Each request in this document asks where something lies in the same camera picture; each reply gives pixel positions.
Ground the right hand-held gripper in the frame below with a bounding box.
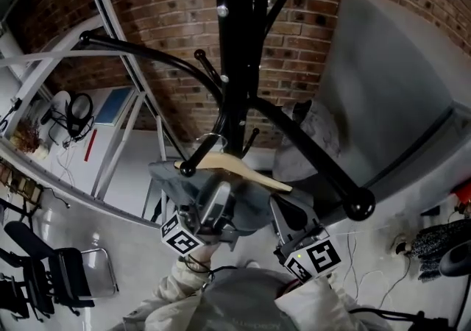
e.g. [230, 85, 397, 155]
[269, 195, 344, 285]

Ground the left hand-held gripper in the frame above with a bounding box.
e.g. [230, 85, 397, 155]
[160, 180, 244, 259]

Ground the grey clothing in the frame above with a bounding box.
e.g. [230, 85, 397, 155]
[148, 160, 274, 232]

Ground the wooden clothes hanger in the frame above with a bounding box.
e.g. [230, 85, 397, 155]
[173, 133, 294, 193]

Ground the black metal coat rack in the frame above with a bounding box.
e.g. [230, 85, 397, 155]
[79, 0, 377, 222]

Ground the person's right forearm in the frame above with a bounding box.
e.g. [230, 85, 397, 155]
[274, 272, 373, 331]

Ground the person's left forearm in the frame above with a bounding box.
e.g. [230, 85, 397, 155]
[141, 244, 222, 331]

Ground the person's grey shirt torso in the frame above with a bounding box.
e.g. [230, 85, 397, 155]
[196, 268, 295, 331]

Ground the speckled black white cloth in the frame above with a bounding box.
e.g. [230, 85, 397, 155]
[409, 221, 471, 283]

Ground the red strip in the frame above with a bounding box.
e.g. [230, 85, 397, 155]
[84, 128, 99, 163]

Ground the blue framed picture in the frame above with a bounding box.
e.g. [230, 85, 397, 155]
[93, 87, 136, 127]

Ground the red object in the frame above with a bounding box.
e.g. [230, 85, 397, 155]
[453, 181, 471, 210]

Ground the black office chair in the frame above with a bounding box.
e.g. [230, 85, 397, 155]
[0, 221, 95, 324]

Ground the grey refrigerator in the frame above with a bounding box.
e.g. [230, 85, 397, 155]
[319, 0, 471, 207]

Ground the dried flower bunch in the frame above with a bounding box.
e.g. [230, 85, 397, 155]
[13, 118, 42, 154]

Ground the white cable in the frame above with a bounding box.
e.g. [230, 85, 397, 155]
[345, 232, 413, 314]

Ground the white metal shelf frame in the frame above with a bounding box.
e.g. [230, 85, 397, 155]
[0, 13, 174, 228]

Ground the white curved rail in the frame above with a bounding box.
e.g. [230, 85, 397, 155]
[79, 0, 189, 162]

